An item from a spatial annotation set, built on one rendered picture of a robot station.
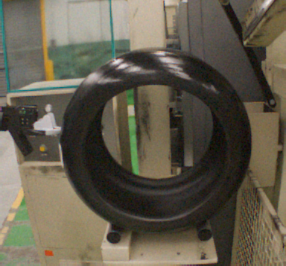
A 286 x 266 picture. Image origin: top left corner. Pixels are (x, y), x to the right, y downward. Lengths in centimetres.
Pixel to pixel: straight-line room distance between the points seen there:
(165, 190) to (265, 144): 41
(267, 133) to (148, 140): 45
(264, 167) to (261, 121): 18
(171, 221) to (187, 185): 27
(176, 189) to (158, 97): 34
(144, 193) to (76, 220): 64
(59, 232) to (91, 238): 18
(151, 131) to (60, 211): 75
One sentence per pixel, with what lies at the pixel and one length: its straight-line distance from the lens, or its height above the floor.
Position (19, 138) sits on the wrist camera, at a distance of 107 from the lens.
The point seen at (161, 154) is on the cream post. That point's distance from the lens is 129.
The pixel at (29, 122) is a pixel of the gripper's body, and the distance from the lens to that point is 103.
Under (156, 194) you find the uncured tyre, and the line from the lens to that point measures 122.
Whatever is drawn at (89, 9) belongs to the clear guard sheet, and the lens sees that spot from 152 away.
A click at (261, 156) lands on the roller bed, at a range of 128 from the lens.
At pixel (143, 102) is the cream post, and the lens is 124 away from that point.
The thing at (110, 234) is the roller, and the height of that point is 92.
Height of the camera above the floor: 149
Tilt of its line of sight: 14 degrees down
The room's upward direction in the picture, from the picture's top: 3 degrees counter-clockwise
